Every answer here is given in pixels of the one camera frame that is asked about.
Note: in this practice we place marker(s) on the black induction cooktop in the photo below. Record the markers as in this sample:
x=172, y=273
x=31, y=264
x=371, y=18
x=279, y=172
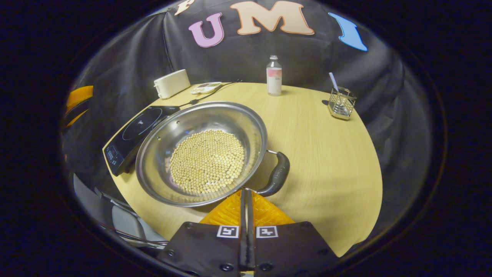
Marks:
x=130, y=142

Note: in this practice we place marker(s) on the striped straw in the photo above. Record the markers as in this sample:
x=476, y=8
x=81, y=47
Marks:
x=333, y=80

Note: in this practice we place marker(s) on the white toaster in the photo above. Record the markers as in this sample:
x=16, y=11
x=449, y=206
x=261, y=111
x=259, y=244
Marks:
x=172, y=84

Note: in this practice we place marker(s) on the white divided dish of beans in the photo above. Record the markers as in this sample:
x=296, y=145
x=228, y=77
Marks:
x=205, y=88

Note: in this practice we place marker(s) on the black backdrop cloth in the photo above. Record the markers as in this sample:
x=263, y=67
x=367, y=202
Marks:
x=307, y=65

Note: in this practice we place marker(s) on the clear bottle with pink label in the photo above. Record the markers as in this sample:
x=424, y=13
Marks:
x=274, y=80

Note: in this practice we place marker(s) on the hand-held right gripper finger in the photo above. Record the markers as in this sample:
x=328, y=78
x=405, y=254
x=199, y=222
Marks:
x=250, y=246
x=243, y=246

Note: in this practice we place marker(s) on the pile of yellow soybeans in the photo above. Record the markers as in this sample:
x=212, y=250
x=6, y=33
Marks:
x=207, y=161

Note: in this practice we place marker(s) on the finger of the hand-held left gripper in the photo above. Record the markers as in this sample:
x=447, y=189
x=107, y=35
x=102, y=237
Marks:
x=77, y=117
x=80, y=96

